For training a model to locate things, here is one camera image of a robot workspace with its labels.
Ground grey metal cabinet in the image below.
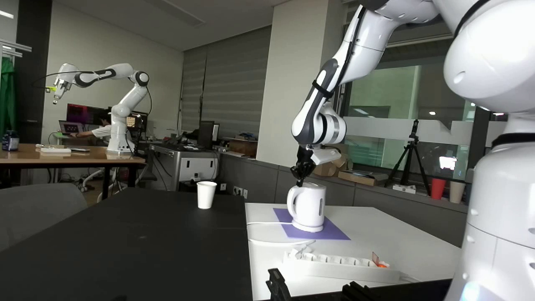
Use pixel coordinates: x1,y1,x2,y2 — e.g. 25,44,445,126
149,142,220,194

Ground white power strip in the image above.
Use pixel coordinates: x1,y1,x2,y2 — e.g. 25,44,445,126
282,248,391,271

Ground white electric kettle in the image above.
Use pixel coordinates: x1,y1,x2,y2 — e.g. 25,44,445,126
286,181,327,234

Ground purple mat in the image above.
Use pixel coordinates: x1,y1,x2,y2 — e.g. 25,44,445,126
272,206,351,243

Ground white flat tray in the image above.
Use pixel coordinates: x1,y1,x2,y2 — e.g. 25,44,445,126
35,144,73,157

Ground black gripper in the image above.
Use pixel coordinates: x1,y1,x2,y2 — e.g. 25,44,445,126
289,144,317,187

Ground beige cup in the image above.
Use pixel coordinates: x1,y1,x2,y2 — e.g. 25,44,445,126
448,181,466,206

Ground wooden table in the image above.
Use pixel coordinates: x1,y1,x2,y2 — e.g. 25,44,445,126
0,142,147,202

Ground green cloth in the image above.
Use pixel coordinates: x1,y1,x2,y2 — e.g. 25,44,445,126
0,55,17,139

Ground grey window blinds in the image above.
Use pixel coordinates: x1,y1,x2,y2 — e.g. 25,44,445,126
179,25,272,141

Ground black camera tripod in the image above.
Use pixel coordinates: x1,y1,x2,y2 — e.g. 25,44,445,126
383,117,433,196

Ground black table clamp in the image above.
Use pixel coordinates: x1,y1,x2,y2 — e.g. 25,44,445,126
264,268,292,301
339,279,381,301

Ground flat cardboard piece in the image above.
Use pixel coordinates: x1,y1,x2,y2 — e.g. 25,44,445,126
336,169,376,187

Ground white paper cup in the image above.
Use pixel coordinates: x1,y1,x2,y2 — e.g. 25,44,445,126
195,179,219,213

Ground red cup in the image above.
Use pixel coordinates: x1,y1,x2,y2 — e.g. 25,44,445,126
428,177,448,202

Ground white kettle cable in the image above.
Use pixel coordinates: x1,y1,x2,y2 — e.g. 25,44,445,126
292,239,317,259

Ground black computer case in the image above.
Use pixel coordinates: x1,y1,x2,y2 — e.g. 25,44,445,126
195,119,222,151

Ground open cardboard box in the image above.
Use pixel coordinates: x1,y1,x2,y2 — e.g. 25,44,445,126
311,156,353,179

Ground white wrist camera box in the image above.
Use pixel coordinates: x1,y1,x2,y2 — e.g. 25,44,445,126
309,144,343,167

